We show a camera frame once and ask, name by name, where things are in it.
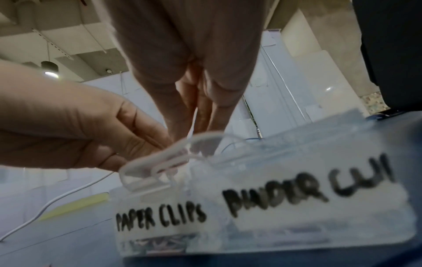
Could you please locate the person's left hand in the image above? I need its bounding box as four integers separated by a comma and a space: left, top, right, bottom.
0, 60, 176, 172

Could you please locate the person's right hand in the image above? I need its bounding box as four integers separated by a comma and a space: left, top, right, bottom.
106, 0, 264, 143

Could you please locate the clear plastic compartment lid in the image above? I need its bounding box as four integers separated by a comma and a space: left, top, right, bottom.
118, 132, 226, 194

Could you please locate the clear plastic organizer box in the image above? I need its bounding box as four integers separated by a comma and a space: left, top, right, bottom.
109, 108, 417, 259

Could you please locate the black pendant lamp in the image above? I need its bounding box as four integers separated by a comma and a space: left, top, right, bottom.
40, 61, 60, 79

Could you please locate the yellow paper strip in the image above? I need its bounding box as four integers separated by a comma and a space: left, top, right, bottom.
39, 192, 110, 222

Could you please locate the white cabinet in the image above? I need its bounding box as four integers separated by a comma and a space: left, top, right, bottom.
240, 29, 363, 137

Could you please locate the small white paper label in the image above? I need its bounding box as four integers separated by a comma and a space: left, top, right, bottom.
113, 194, 211, 237

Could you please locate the pile of metal paper clips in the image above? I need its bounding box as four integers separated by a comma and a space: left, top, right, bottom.
127, 232, 200, 255

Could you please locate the large white paper label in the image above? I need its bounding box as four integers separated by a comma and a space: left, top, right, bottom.
221, 152, 409, 222

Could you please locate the white cable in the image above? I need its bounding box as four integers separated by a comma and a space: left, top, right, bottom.
0, 171, 116, 242

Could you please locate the thin blue wire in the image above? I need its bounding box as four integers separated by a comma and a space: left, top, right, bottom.
220, 136, 265, 155

